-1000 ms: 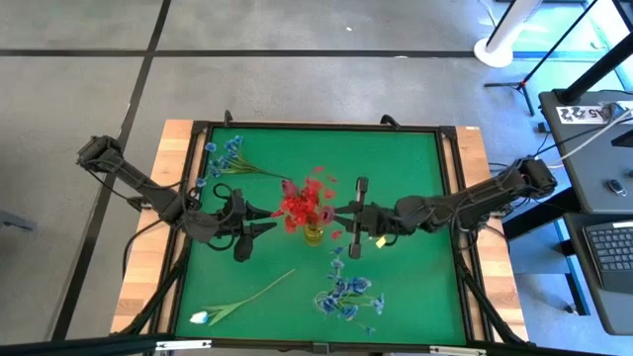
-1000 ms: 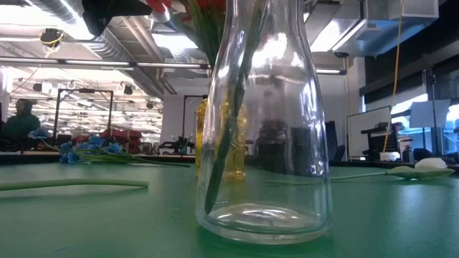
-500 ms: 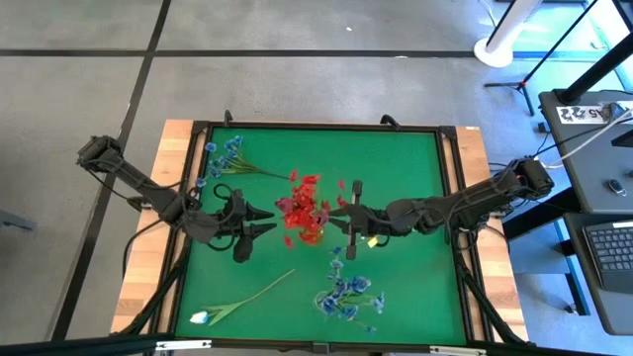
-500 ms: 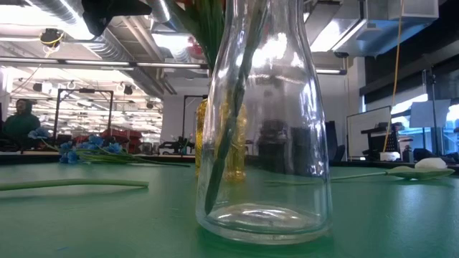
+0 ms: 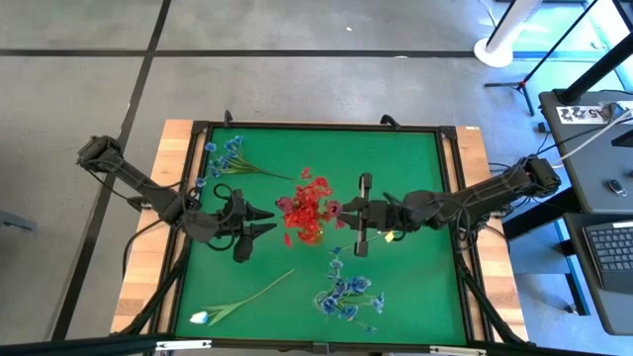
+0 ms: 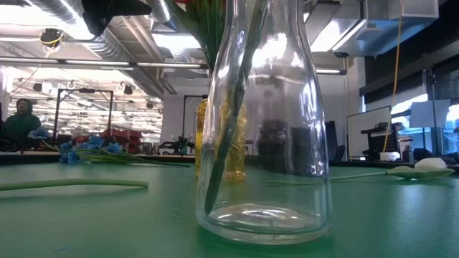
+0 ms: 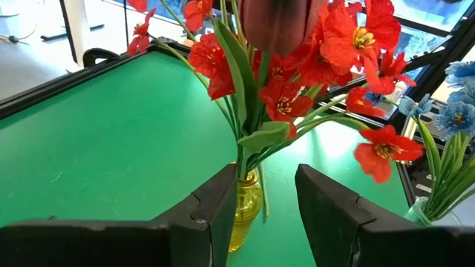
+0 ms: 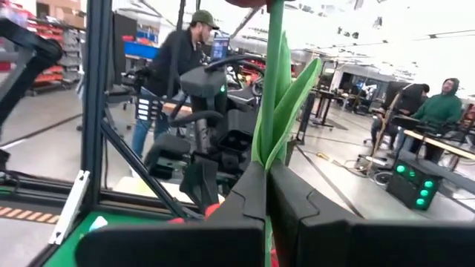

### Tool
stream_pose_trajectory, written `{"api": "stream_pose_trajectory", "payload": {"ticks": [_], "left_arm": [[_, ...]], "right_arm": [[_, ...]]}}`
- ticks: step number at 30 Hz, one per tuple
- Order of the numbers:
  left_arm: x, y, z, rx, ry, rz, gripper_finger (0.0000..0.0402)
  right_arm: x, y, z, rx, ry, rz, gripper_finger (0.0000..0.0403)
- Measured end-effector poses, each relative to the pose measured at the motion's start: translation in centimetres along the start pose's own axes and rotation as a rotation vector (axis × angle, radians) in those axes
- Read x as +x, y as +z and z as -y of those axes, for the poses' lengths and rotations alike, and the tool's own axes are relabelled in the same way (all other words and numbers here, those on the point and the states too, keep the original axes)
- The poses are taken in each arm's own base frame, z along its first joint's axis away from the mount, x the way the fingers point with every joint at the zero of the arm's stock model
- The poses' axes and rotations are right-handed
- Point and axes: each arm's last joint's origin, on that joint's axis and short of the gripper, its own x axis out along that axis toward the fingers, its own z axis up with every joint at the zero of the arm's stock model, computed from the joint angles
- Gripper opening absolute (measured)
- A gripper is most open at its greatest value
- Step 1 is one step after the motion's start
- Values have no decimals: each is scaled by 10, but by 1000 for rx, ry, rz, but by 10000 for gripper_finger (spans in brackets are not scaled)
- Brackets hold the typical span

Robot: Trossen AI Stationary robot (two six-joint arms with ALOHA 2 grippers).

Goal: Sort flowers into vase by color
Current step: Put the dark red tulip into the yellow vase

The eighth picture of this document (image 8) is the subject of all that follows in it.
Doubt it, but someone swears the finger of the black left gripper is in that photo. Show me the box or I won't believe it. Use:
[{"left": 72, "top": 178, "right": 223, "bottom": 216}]
[{"left": 179, "top": 153, "right": 220, "bottom": 214}]

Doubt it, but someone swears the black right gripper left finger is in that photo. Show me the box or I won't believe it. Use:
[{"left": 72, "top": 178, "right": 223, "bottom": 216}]
[{"left": 76, "top": 160, "right": 268, "bottom": 267}]

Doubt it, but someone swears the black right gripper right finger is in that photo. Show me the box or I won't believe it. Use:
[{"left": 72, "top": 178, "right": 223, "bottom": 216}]
[{"left": 266, "top": 162, "right": 475, "bottom": 267}]

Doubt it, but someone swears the red poppy flower bunch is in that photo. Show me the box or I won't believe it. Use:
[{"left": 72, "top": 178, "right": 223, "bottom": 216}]
[{"left": 166, "top": 202, "right": 223, "bottom": 225}]

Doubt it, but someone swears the red tulip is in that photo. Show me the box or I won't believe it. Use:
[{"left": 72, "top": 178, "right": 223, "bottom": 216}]
[{"left": 224, "top": 0, "right": 324, "bottom": 172}]

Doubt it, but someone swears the black box with green lights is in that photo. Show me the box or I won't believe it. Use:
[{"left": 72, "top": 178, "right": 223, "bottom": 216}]
[{"left": 385, "top": 158, "right": 443, "bottom": 212}]

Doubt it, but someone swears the laptop screen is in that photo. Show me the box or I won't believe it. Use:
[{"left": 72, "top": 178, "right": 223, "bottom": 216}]
[{"left": 210, "top": 36, "right": 231, "bottom": 62}]

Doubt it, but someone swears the person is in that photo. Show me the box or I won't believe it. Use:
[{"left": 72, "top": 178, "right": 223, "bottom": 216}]
[
  {"left": 395, "top": 76, "right": 464, "bottom": 164},
  {"left": 370, "top": 83, "right": 431, "bottom": 149},
  {"left": 130, "top": 9, "right": 220, "bottom": 160}
]

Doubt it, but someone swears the wooden background table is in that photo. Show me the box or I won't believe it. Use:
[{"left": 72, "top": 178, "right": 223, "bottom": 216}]
[{"left": 402, "top": 128, "right": 475, "bottom": 161}]

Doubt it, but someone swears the shelf with red bins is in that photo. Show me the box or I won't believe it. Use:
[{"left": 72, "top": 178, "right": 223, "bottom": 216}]
[{"left": 0, "top": 0, "right": 88, "bottom": 96}]

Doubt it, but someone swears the white frame bracket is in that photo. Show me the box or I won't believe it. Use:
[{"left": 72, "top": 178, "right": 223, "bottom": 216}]
[{"left": 47, "top": 169, "right": 91, "bottom": 246}]

